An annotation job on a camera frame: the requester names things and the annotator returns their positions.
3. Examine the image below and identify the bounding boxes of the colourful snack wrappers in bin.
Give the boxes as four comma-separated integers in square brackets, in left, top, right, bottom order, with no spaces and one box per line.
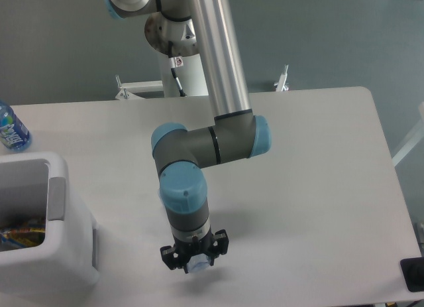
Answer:
[1,218,46,251]

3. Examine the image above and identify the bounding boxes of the black device at table edge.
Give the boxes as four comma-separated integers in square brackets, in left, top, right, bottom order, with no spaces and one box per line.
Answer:
[400,257,423,292]

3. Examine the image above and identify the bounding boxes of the white table leg frame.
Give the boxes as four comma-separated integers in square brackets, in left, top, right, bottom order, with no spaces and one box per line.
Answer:
[392,102,423,167]

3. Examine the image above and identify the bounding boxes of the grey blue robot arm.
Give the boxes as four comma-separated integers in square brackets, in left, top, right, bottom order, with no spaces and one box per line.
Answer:
[104,0,272,273]

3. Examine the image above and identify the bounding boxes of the white pedestal foot bracket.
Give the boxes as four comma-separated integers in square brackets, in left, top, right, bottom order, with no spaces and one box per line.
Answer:
[115,75,164,100]

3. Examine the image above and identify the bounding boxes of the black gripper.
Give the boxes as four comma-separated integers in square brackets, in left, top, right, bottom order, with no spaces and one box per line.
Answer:
[160,229,229,274]

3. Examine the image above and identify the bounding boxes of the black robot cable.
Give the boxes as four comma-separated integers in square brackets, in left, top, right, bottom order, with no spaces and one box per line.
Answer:
[167,41,187,97]

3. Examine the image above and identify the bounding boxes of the clear plastic bottle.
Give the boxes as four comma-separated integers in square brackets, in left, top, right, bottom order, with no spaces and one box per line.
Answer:
[186,253,211,274]

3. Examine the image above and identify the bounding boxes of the white trash can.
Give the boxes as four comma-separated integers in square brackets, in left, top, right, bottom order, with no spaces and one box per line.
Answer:
[1,152,99,296]

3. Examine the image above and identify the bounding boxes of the blue labelled drink bottle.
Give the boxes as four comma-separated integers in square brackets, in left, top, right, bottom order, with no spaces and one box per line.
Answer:
[1,101,32,152]

